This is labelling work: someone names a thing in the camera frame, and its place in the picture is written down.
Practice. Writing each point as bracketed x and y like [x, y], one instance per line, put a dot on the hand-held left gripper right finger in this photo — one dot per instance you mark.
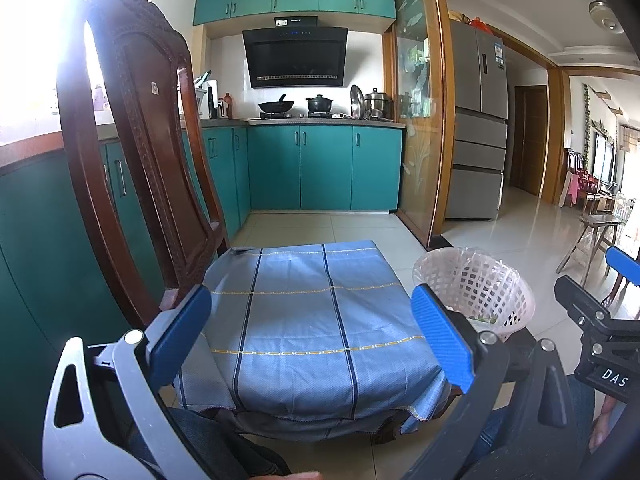
[442, 335]

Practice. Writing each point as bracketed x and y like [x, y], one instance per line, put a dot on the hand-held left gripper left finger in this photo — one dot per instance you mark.
[182, 332]

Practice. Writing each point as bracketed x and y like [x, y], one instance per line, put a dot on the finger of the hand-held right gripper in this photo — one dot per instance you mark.
[580, 300]
[622, 262]

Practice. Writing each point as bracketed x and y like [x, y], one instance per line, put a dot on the green vegetable leaves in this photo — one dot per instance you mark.
[484, 319]

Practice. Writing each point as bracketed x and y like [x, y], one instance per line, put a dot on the white plastic mesh basket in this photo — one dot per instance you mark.
[475, 280]

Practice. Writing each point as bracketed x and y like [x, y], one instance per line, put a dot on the person's right hand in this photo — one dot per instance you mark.
[602, 427]

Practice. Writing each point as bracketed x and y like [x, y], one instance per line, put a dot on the person's left hand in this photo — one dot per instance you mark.
[300, 476]

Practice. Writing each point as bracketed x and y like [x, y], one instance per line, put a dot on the light wooden chair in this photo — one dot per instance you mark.
[595, 232]

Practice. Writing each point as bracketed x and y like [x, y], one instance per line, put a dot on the pink cloth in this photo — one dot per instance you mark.
[571, 189]

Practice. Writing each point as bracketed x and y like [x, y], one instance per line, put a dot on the blue checked cloth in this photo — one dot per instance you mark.
[300, 335]

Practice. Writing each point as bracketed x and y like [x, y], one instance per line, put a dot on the brown wooden door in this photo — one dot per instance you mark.
[529, 142]

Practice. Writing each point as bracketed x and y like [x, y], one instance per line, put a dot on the dark carved wooden chair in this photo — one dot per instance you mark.
[150, 170]

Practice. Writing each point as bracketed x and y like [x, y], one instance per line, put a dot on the silver refrigerator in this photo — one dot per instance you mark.
[475, 125]

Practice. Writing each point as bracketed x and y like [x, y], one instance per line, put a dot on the teal lower kitchen cabinets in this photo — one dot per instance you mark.
[325, 167]

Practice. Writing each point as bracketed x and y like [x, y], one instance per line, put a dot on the wood framed glass sliding door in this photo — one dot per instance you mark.
[420, 110]

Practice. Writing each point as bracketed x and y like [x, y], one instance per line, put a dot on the brown bottle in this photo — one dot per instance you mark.
[228, 106]

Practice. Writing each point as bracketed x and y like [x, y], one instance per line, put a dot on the steel stock pot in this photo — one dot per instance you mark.
[380, 105]

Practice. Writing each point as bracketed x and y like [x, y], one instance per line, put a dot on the white knife rack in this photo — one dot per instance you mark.
[202, 94]

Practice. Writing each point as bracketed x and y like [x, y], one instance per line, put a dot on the gas stove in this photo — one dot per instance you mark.
[295, 116]

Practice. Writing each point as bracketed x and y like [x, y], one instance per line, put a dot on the black wok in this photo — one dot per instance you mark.
[276, 106]

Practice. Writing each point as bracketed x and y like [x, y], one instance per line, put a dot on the steel pot lid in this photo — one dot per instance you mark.
[357, 102]

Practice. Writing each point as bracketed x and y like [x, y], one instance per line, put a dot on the black cooking pot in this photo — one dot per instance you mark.
[320, 105]

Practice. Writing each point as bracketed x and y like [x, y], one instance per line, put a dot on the red item on refrigerator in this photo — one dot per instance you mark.
[478, 23]

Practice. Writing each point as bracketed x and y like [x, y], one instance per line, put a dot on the black range hood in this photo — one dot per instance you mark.
[295, 57]

